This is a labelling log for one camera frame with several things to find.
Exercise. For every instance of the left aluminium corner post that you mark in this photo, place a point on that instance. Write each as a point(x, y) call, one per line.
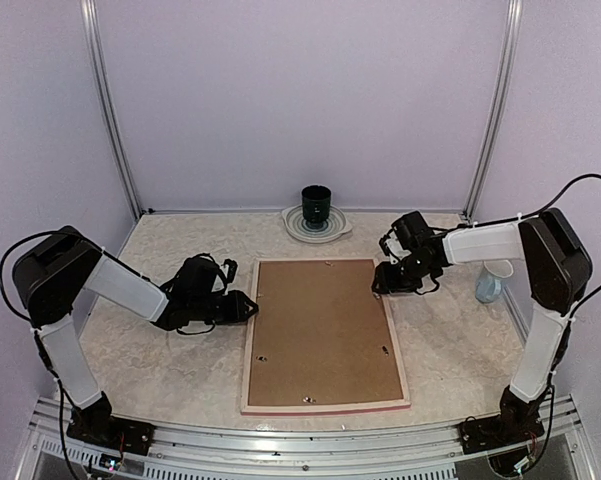
point(97, 58)

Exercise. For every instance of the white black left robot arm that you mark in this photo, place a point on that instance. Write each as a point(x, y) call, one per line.
point(63, 265)

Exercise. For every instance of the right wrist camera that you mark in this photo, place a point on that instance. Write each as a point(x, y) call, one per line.
point(391, 247)

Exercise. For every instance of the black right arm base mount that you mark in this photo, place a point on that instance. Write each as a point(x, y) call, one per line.
point(489, 433)

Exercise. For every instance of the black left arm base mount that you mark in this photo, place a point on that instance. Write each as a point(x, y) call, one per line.
point(115, 433)

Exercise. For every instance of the right aluminium corner post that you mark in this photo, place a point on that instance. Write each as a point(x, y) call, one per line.
point(497, 107)

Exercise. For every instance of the brown backing board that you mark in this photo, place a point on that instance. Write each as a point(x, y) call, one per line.
point(325, 330)

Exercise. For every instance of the striped ceramic plate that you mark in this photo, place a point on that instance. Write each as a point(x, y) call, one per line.
point(335, 227)

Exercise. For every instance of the pink wooden picture frame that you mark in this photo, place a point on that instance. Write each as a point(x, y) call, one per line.
point(247, 350)

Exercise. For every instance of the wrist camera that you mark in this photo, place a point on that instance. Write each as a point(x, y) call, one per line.
point(391, 247)
point(229, 270)

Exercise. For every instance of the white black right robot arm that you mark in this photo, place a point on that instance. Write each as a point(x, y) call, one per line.
point(541, 247)

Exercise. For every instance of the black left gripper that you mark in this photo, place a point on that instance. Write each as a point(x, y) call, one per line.
point(238, 311)

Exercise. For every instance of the aluminium corner post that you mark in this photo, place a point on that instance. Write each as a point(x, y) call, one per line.
point(97, 58)
point(497, 107)

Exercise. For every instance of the light blue paper cup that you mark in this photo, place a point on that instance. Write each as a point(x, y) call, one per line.
point(492, 279)

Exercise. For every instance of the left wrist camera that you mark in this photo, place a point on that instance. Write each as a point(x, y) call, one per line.
point(229, 270)

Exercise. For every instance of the dark green cup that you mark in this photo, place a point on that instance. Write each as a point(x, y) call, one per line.
point(316, 204)

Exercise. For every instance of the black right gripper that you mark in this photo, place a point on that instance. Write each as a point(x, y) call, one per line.
point(388, 282)

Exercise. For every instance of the aluminium front rail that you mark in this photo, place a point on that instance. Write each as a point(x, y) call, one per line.
point(189, 452)

